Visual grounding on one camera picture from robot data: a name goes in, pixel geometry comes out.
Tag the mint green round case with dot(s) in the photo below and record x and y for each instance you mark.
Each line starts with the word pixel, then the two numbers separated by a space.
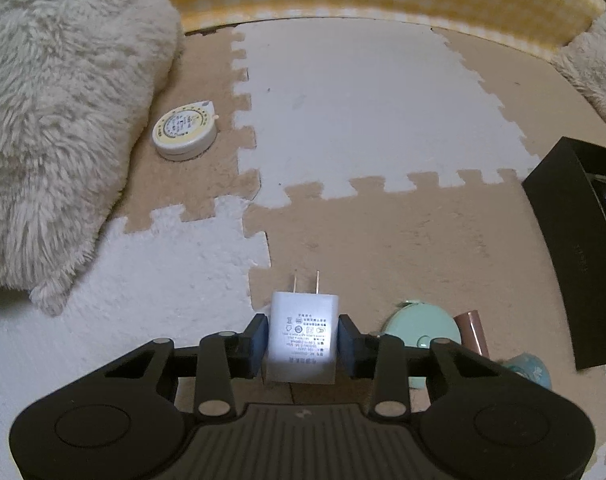
pixel 420 325

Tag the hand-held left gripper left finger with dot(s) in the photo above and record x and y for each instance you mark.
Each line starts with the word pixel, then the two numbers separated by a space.
pixel 258 345

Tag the blue tape roll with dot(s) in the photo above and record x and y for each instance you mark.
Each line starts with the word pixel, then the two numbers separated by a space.
pixel 528 367

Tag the black cardboard box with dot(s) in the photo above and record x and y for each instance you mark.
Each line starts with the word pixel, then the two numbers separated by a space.
pixel 558 230

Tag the brown nail polish bottle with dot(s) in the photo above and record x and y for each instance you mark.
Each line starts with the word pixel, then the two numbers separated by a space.
pixel 472 332

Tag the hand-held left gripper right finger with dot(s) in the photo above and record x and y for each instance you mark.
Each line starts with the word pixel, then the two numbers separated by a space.
pixel 345 345

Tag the white plug charger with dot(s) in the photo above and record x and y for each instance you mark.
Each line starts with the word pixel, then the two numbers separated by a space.
pixel 303 330

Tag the round yellow tape measure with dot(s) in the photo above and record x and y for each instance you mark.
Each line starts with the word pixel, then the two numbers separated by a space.
pixel 183 130

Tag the fluffy white pillow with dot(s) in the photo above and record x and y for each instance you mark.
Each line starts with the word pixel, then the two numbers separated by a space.
pixel 595 65
pixel 58 110

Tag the beige foam puzzle mat tile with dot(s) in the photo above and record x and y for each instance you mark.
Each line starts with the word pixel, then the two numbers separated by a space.
pixel 533 100
pixel 203 195
pixel 408 250

